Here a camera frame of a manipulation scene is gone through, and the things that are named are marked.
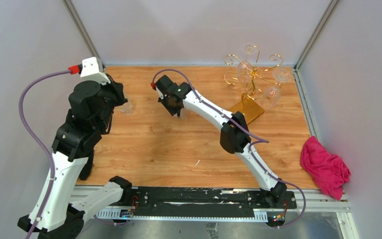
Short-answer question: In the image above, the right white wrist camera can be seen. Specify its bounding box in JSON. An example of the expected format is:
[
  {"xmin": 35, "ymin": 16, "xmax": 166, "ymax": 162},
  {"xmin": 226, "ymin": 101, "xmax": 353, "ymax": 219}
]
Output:
[{"xmin": 152, "ymin": 84, "xmax": 164, "ymax": 100}]

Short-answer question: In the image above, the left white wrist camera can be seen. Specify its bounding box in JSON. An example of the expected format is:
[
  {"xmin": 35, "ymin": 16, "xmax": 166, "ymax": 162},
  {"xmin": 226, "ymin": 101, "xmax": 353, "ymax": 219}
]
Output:
[{"xmin": 80, "ymin": 57, "xmax": 110, "ymax": 85}]

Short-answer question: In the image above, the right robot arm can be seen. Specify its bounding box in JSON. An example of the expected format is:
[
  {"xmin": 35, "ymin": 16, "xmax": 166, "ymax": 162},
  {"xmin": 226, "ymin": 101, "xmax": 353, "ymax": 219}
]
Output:
[{"xmin": 151, "ymin": 75, "xmax": 287, "ymax": 208}]

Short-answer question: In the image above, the aluminium frame rail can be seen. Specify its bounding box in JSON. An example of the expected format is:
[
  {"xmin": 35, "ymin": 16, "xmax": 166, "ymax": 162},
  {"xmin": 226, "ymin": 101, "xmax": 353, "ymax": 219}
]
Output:
[{"xmin": 79, "ymin": 186, "xmax": 359, "ymax": 239}]

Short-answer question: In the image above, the clear wine glass back top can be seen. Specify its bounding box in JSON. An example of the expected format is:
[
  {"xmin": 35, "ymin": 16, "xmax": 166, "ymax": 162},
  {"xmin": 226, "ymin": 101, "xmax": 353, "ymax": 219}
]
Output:
[{"xmin": 235, "ymin": 43, "xmax": 260, "ymax": 83}]

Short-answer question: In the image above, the pink cloth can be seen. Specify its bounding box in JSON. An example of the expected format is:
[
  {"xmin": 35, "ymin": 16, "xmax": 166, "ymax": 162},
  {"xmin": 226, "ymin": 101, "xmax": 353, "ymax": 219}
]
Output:
[{"xmin": 300, "ymin": 136, "xmax": 351, "ymax": 200}]

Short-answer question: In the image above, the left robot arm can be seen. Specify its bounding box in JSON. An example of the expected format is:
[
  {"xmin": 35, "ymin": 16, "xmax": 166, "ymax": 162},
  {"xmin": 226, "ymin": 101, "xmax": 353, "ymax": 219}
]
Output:
[{"xmin": 17, "ymin": 74, "xmax": 132, "ymax": 239}]

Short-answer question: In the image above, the gold wire glass rack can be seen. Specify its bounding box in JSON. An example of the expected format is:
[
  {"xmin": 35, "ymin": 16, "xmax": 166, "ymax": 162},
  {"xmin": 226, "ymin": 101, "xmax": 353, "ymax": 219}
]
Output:
[{"xmin": 223, "ymin": 48, "xmax": 284, "ymax": 123}]

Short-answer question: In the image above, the clear ribbed wine glass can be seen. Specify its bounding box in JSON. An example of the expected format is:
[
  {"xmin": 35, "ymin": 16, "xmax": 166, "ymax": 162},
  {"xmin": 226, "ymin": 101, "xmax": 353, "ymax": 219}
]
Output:
[{"xmin": 116, "ymin": 95, "xmax": 133, "ymax": 115}]

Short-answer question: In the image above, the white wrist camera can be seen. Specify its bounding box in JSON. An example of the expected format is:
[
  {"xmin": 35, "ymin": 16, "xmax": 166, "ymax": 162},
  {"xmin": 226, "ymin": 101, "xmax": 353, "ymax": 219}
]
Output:
[
  {"xmin": 80, "ymin": 57, "xmax": 110, "ymax": 85},
  {"xmin": 152, "ymin": 84, "xmax": 164, "ymax": 100}
]

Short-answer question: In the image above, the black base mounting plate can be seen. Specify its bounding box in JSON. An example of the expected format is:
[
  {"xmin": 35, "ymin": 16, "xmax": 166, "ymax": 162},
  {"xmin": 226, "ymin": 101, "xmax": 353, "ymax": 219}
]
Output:
[{"xmin": 114, "ymin": 187, "xmax": 297, "ymax": 218}]

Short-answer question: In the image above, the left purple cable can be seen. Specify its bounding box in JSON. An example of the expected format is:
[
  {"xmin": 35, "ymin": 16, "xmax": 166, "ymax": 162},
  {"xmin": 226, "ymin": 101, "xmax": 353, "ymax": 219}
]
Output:
[{"xmin": 19, "ymin": 65, "xmax": 83, "ymax": 239}]

